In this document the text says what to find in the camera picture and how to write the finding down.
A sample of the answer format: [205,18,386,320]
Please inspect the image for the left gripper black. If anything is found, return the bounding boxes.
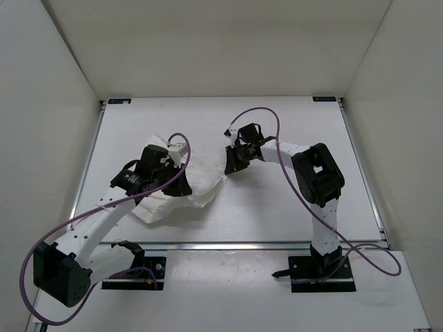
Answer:
[155,158,193,194]

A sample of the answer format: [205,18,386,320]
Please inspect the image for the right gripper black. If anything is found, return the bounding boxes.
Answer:
[225,144,252,176]

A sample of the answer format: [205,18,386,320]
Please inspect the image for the white pleated skirt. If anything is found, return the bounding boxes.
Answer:
[129,133,229,225]

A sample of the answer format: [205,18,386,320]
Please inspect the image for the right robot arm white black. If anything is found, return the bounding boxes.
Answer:
[224,123,345,277]

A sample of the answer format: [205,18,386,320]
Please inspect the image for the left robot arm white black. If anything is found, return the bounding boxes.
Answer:
[32,143,192,308]

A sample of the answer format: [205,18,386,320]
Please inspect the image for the right blue corner label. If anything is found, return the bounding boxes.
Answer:
[312,96,336,102]

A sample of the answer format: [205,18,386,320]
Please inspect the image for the blue corner label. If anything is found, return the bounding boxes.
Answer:
[312,96,336,102]
[107,98,132,104]

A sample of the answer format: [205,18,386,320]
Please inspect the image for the left blue corner label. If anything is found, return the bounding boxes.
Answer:
[107,98,132,104]

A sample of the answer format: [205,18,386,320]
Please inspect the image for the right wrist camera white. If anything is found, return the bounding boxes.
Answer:
[224,128,238,138]

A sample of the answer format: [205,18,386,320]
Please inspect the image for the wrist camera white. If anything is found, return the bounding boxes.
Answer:
[168,143,188,158]
[224,128,238,138]

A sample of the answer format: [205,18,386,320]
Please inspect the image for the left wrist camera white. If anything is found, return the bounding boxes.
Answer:
[168,143,188,158]

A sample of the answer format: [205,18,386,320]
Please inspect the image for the aluminium table front rail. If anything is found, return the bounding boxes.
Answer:
[62,241,390,252]

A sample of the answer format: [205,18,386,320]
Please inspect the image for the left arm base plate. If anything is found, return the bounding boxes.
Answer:
[101,252,167,291]

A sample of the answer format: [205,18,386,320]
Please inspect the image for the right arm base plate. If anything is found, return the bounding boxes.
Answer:
[272,256,356,293]

